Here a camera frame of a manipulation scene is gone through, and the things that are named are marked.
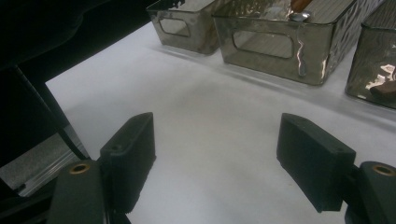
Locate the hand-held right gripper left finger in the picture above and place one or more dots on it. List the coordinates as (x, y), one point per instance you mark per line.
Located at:
(134, 161)

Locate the smoky transparent plastic bin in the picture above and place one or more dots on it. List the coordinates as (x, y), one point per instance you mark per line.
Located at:
(258, 62)
(364, 56)
(199, 37)

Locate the aluminium floor rail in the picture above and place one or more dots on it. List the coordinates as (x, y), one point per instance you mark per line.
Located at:
(37, 163)

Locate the black stand legs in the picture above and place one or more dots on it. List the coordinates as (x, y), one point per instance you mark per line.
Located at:
(49, 109)

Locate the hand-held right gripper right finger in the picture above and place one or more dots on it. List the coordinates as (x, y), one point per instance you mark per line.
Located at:
(314, 161)

